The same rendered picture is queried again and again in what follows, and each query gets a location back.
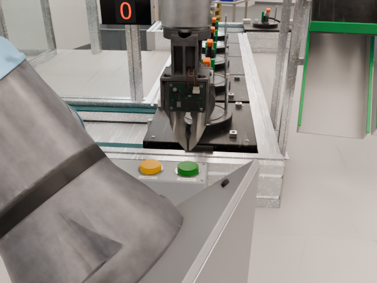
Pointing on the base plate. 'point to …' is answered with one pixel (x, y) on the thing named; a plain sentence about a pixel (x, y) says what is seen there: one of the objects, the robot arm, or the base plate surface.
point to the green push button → (188, 168)
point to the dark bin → (344, 17)
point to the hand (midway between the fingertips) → (188, 141)
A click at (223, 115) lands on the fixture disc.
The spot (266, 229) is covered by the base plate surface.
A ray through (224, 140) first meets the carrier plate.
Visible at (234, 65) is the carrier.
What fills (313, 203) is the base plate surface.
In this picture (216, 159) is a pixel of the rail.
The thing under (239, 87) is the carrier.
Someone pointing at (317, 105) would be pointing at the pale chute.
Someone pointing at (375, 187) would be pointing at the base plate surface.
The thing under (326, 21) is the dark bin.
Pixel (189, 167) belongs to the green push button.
